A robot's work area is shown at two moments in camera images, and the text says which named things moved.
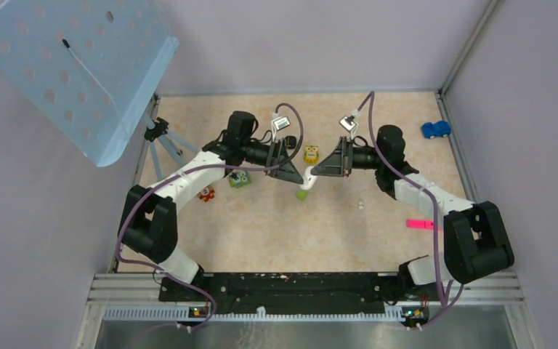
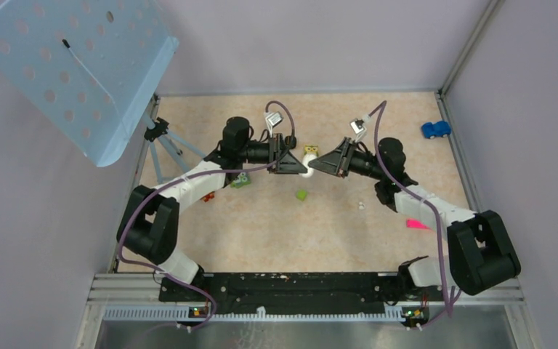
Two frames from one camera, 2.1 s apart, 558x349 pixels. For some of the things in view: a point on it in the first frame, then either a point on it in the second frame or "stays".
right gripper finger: (329, 166) stays
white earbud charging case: (309, 179) → (306, 158)
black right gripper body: (346, 156) stays
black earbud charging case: (290, 141) stays
